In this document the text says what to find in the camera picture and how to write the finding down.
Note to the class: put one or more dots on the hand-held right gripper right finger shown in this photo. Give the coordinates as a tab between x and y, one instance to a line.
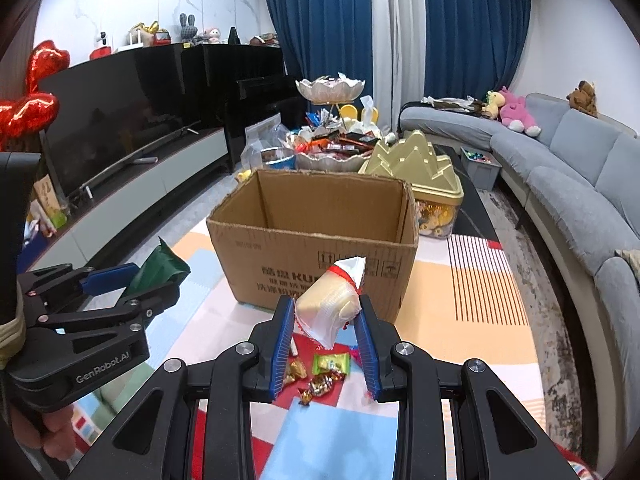
368	360

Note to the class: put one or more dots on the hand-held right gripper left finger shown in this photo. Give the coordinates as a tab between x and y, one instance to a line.
282	355

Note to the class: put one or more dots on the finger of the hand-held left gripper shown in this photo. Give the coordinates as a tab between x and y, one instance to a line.
107	276
140	305

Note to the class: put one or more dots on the dark green snack packet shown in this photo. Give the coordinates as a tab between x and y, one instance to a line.
160	265

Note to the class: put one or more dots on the white cake snack packet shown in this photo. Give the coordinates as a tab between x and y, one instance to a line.
327	305

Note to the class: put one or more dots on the brown cardboard box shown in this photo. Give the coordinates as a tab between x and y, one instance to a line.
300	260

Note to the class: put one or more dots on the person's left hand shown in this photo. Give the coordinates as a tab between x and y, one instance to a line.
52	432

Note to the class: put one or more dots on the tan biscuit packet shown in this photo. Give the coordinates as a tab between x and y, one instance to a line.
298	369

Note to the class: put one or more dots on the green candy packet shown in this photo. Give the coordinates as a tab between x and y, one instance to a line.
330	362

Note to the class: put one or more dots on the gold brown candy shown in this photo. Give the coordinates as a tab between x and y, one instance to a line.
325	384

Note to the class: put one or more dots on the grey television cabinet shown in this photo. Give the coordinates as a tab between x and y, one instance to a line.
140	195

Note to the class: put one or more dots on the paper snack bags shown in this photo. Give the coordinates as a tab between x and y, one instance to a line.
47	205

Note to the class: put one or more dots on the grey remote control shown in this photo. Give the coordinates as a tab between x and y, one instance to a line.
146	160

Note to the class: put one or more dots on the colourful checked tablecloth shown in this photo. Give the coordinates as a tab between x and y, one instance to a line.
475	300

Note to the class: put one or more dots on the black television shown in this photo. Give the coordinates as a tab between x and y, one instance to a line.
115	120

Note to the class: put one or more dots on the yellow lion toy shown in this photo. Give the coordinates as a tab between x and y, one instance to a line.
245	176

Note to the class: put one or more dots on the patterned grey rug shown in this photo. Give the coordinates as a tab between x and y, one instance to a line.
540	270

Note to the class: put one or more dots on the gold mountain lid tin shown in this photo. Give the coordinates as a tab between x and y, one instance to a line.
410	165

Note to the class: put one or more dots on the clear plastic bag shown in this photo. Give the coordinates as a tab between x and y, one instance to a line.
260	140

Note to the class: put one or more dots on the grey storage bin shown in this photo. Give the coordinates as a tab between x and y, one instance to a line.
480	170

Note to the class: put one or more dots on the white robot toy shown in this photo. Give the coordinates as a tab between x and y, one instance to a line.
101	46

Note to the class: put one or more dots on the white rack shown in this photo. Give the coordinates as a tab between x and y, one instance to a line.
131	44

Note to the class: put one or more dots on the black piano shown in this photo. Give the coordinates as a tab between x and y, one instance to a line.
240	70

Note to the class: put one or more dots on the small red box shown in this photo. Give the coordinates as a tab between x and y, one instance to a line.
164	37

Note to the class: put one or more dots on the gold gift bag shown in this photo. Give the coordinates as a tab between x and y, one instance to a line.
146	31

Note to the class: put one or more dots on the yellow chair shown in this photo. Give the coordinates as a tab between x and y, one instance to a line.
350	111

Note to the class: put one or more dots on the white tissue bag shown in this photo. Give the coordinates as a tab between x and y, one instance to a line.
369	110

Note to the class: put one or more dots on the grey rabbit plush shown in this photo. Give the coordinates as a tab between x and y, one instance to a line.
188	30

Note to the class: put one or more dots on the pink doll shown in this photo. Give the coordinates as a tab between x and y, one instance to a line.
213	36

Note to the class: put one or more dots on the tiered white snack bowl stand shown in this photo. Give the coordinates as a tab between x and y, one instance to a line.
327	90

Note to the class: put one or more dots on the black cone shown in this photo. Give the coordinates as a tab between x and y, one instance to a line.
234	37

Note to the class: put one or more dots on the clutter on sofa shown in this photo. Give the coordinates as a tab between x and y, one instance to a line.
452	102

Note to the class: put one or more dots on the grey corner sofa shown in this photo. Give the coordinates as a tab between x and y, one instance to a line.
575	180

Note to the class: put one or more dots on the beige jacket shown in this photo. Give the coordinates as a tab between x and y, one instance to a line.
631	260

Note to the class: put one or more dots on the yellow plush toy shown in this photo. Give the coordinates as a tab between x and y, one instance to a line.
492	105

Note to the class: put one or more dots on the brown bag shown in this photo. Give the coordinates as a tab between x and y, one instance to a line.
265	40

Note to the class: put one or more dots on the pink plush toy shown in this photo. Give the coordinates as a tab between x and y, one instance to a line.
517	110

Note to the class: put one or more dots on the white sheer curtain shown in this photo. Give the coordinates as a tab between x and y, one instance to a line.
397	35

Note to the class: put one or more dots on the blue curtain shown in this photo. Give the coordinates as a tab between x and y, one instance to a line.
475	30
320	25

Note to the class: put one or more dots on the brown plush toy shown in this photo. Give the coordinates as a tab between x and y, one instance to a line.
584	97

